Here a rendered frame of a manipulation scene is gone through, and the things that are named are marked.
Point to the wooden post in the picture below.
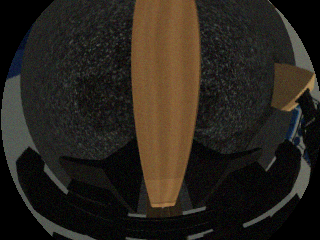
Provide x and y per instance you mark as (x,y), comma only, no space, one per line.
(174,210)

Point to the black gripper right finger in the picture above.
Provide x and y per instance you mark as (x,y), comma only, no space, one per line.
(206,170)

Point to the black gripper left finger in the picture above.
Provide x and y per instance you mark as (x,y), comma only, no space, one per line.
(121,173)

